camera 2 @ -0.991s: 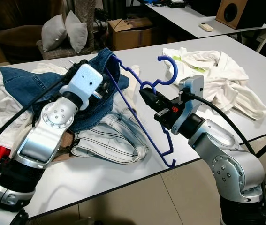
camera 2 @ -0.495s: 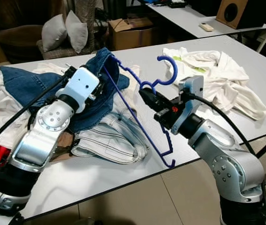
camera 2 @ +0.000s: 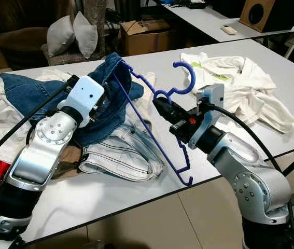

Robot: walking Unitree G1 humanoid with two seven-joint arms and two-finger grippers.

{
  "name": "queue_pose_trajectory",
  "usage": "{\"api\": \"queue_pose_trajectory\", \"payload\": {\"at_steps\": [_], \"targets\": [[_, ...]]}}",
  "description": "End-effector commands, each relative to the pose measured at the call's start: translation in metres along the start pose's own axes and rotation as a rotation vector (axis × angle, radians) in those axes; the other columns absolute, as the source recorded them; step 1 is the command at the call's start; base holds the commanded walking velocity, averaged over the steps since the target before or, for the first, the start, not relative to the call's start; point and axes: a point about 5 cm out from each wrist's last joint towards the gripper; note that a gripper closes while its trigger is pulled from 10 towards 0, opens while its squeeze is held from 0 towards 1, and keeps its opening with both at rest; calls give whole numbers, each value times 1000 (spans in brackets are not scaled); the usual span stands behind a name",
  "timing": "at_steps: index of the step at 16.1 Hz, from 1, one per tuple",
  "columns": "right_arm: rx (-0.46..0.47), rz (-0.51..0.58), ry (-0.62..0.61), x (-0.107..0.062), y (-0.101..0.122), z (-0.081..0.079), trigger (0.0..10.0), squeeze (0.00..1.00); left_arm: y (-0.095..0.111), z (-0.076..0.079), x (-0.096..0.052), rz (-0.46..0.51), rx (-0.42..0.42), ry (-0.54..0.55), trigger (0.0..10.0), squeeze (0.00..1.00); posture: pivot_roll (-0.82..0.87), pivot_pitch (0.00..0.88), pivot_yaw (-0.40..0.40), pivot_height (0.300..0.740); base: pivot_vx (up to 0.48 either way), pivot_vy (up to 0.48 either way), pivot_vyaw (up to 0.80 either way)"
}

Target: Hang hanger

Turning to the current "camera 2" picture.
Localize white remote control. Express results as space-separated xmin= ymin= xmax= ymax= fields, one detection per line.
xmin=221 ymin=24 xmax=239 ymax=35

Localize black electronic device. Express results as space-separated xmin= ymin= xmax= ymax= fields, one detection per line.
xmin=186 ymin=0 xmax=209 ymax=10

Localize white green-print t-shirt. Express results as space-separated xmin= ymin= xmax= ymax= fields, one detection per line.
xmin=180 ymin=52 xmax=294 ymax=134

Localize brown cardboard box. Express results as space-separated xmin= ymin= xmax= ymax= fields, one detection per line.
xmin=118 ymin=20 xmax=174 ymax=57

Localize tan cloth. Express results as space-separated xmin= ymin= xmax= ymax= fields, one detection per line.
xmin=51 ymin=145 xmax=84 ymax=179

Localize wicker seat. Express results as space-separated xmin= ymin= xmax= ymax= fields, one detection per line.
xmin=40 ymin=43 xmax=111 ymax=67

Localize grey rough post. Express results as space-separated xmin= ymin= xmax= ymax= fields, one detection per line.
xmin=82 ymin=0 xmax=108 ymax=52

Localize dark brown armchair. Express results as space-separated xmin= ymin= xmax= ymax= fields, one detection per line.
xmin=0 ymin=0 xmax=49 ymax=68

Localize wooden speaker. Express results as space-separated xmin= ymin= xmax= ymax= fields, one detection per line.
xmin=239 ymin=0 xmax=294 ymax=33

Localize blue denim jeans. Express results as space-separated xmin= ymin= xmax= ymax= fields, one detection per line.
xmin=0 ymin=52 xmax=145 ymax=148

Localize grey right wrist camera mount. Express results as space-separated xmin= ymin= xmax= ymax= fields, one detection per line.
xmin=188 ymin=83 xmax=225 ymax=150

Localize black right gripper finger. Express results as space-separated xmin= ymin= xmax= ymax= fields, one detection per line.
xmin=153 ymin=104 xmax=176 ymax=128
xmin=155 ymin=96 xmax=179 ymax=114

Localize white stitched jeans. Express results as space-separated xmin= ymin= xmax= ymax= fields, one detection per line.
xmin=77 ymin=120 xmax=165 ymax=182

